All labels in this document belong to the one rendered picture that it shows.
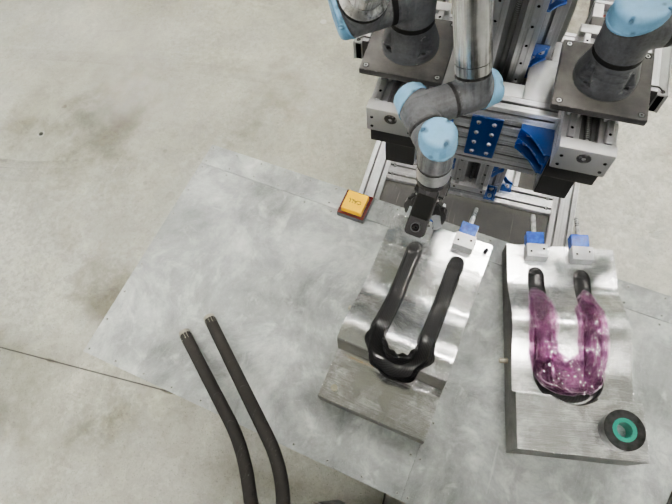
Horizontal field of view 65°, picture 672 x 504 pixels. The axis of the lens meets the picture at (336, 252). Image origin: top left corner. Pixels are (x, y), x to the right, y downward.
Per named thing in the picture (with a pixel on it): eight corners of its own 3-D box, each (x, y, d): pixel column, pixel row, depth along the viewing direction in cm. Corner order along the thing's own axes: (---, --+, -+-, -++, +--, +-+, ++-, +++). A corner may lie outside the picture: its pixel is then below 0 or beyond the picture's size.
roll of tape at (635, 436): (593, 441, 108) (599, 439, 105) (603, 405, 111) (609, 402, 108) (633, 459, 106) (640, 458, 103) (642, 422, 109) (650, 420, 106)
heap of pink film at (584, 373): (522, 286, 129) (530, 274, 121) (598, 291, 126) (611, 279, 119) (526, 393, 118) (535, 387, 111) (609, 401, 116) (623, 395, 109)
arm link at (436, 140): (448, 106, 103) (467, 139, 99) (442, 140, 113) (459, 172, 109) (411, 119, 102) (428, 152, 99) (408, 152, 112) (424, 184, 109)
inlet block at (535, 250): (520, 219, 140) (525, 209, 135) (540, 220, 139) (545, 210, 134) (522, 264, 134) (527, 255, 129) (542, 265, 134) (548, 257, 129)
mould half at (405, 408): (394, 228, 145) (395, 203, 132) (486, 259, 139) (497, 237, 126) (320, 399, 127) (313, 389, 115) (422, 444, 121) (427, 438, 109)
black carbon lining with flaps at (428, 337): (408, 242, 135) (410, 225, 126) (469, 264, 131) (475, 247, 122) (356, 367, 122) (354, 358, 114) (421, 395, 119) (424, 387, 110)
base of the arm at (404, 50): (390, 20, 145) (390, -11, 136) (444, 29, 142) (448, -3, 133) (375, 60, 139) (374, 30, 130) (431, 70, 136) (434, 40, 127)
